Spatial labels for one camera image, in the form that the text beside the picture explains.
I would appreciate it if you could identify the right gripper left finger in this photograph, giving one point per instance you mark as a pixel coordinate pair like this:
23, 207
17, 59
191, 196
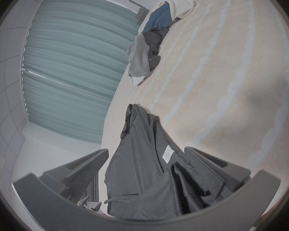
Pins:
84, 179

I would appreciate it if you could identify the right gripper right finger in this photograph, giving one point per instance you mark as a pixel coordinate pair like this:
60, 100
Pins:
231, 174

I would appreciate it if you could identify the black T-shirt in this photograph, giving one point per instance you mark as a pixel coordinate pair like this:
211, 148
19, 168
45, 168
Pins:
139, 172

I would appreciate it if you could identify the bed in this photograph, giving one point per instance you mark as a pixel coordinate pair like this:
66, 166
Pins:
219, 80

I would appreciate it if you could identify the pile of clothes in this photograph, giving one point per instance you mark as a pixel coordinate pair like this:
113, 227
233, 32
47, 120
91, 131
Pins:
139, 54

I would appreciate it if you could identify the blue-green curtain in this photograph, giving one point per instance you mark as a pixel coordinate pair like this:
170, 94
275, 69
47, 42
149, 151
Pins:
67, 105
81, 37

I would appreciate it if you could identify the grey bedside table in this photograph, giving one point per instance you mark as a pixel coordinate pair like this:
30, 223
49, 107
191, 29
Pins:
142, 14

